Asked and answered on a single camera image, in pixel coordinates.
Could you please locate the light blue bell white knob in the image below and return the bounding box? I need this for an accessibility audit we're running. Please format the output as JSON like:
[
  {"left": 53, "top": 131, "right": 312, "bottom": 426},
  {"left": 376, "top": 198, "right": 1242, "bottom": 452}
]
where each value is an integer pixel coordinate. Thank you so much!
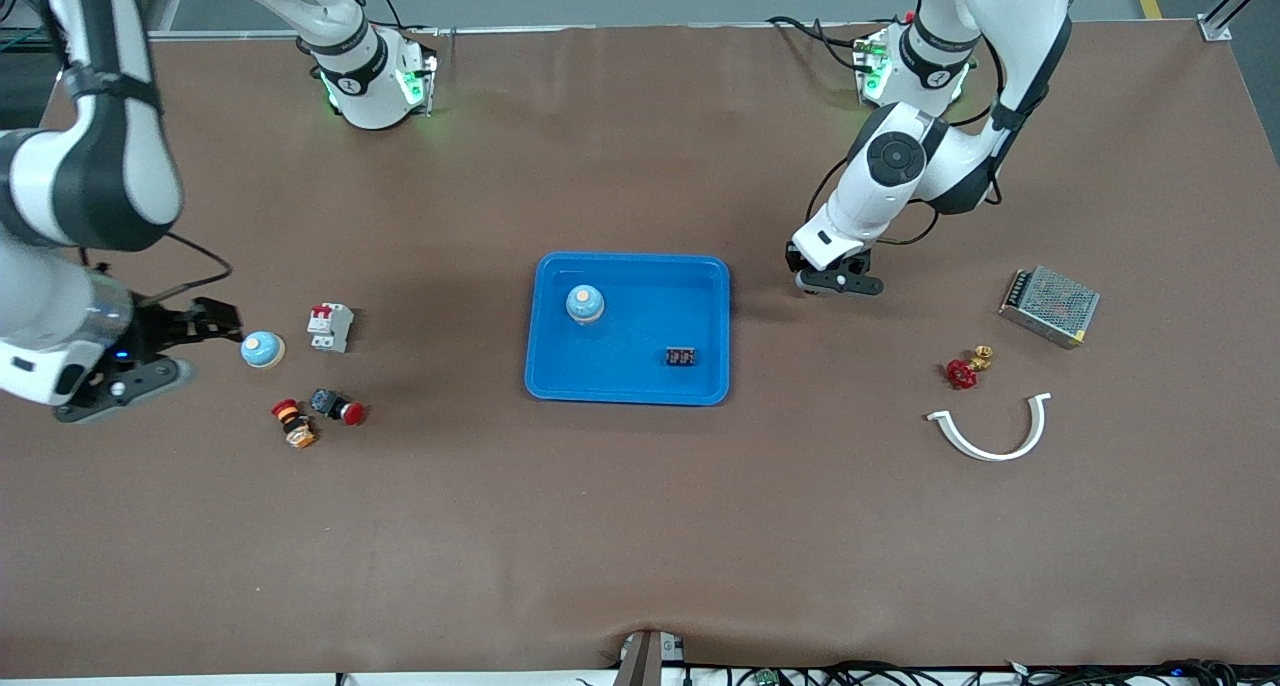
[{"left": 240, "top": 330, "right": 287, "bottom": 370}]

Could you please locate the white red circuit breaker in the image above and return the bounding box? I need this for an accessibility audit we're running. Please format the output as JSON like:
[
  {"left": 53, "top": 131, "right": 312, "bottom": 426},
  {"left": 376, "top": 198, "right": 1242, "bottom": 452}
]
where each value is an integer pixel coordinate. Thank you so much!
[{"left": 307, "top": 302, "right": 354, "bottom": 354}]

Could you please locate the orange red push button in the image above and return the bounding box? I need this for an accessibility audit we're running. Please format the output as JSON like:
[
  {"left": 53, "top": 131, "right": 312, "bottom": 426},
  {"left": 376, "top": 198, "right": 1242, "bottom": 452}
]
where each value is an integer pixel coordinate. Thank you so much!
[{"left": 271, "top": 398, "right": 318, "bottom": 450}]

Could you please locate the black red emergency stop button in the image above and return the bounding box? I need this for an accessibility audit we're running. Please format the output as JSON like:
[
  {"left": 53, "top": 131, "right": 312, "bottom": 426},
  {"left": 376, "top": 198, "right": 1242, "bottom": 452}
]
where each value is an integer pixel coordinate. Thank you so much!
[{"left": 309, "top": 388, "right": 366, "bottom": 427}]

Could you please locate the blue plastic tray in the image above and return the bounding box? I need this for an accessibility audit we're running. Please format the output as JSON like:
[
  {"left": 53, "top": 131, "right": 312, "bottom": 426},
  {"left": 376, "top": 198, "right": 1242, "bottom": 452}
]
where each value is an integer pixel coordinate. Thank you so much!
[{"left": 524, "top": 252, "right": 732, "bottom": 408}]

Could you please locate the perforated metal power supply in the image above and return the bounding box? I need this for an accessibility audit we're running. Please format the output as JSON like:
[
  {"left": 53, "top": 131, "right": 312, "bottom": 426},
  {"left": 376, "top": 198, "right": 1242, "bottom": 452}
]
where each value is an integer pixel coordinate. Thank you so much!
[{"left": 998, "top": 265, "right": 1102, "bottom": 350}]

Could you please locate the white semicircular pipe clamp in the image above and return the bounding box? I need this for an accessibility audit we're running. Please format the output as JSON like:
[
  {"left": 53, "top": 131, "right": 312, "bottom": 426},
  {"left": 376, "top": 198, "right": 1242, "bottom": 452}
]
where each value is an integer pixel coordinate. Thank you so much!
[{"left": 926, "top": 393, "right": 1053, "bottom": 463}]

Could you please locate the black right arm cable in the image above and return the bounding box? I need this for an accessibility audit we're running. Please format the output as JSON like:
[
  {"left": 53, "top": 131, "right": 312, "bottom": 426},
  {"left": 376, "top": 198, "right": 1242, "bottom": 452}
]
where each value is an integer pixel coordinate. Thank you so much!
[{"left": 60, "top": 0, "right": 235, "bottom": 305}]

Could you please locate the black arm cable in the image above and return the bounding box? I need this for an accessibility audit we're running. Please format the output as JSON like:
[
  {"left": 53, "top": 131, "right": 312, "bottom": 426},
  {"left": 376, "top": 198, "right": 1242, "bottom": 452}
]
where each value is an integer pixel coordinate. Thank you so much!
[
  {"left": 803, "top": 0, "right": 1076, "bottom": 247},
  {"left": 60, "top": 0, "right": 235, "bottom": 305}
]

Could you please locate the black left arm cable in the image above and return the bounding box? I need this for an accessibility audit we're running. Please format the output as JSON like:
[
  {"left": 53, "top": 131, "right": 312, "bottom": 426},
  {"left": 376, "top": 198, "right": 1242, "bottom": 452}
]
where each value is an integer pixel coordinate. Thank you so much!
[{"left": 803, "top": 0, "right": 1076, "bottom": 247}]

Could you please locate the brass valve with red handle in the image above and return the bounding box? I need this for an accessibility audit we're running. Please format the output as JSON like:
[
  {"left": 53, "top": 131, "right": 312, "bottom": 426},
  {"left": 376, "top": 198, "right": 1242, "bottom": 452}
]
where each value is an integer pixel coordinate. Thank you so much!
[{"left": 946, "top": 345, "right": 995, "bottom": 390}]

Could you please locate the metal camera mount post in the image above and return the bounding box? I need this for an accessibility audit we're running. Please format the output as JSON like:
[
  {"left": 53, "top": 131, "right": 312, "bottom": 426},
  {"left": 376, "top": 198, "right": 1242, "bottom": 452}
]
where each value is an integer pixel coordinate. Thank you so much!
[{"left": 613, "top": 628, "right": 689, "bottom": 686}]

